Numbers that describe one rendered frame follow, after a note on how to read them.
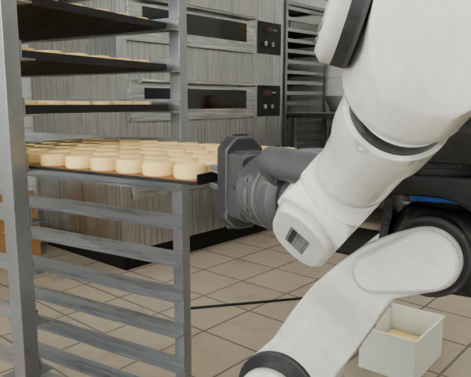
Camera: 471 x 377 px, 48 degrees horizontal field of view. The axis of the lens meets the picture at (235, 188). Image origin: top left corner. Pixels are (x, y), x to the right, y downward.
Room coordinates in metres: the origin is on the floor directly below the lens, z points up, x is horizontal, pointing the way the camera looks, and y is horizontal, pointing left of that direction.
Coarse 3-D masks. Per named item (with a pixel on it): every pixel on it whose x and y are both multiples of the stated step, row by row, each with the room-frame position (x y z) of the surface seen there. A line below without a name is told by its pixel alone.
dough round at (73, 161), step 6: (66, 156) 0.88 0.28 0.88; (72, 156) 0.86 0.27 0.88; (78, 156) 0.86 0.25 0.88; (84, 156) 0.86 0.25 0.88; (90, 156) 0.87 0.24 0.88; (66, 162) 0.87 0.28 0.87; (72, 162) 0.86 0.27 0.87; (78, 162) 0.86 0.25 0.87; (84, 162) 0.86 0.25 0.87; (78, 168) 0.86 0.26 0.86
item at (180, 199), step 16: (176, 0) 1.23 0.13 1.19; (176, 16) 1.23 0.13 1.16; (176, 32) 1.23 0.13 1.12; (176, 48) 1.23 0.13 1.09; (176, 80) 1.23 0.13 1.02; (176, 96) 1.23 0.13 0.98; (176, 112) 1.23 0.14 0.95; (176, 128) 1.24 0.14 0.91; (176, 192) 1.24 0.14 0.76; (176, 208) 1.24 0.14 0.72; (176, 240) 1.24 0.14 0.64; (176, 272) 1.24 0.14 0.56; (176, 304) 1.24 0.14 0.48; (176, 320) 1.24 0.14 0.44; (176, 352) 1.24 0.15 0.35
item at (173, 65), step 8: (168, 64) 1.24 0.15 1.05; (176, 64) 1.23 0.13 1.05; (120, 72) 1.28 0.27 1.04; (128, 72) 1.27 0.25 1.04; (136, 72) 1.26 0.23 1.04; (144, 72) 1.25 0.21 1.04; (152, 72) 1.23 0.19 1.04; (160, 72) 1.23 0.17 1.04; (168, 72) 1.23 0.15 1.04; (176, 72) 1.23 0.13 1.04
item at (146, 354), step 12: (48, 324) 1.48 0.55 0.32; (60, 324) 1.45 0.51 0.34; (72, 324) 1.43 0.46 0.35; (72, 336) 1.41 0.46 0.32; (84, 336) 1.40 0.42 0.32; (96, 336) 1.38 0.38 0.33; (108, 336) 1.36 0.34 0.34; (108, 348) 1.34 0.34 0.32; (120, 348) 1.33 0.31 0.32; (132, 348) 1.31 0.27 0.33; (144, 348) 1.29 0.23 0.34; (144, 360) 1.27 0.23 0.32; (156, 360) 1.27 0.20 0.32; (168, 360) 1.25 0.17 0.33; (180, 360) 1.23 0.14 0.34; (180, 372) 1.21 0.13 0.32
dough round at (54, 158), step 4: (52, 152) 0.93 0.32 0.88; (56, 152) 0.93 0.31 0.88; (60, 152) 0.93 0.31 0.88; (64, 152) 0.93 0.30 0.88; (40, 156) 0.90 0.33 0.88; (44, 156) 0.89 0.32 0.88; (48, 156) 0.89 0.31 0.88; (52, 156) 0.89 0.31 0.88; (56, 156) 0.89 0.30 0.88; (60, 156) 0.89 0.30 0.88; (64, 156) 0.90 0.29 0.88; (40, 160) 0.90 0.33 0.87; (44, 160) 0.89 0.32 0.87; (48, 160) 0.89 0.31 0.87; (52, 160) 0.89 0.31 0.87; (56, 160) 0.89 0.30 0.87; (60, 160) 0.89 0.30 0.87; (64, 160) 0.90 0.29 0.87; (40, 164) 0.90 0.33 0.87; (44, 164) 0.89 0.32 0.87; (48, 164) 0.89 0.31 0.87; (52, 164) 0.89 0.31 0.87; (56, 164) 0.89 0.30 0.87; (60, 164) 0.89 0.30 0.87; (64, 164) 0.90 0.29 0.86
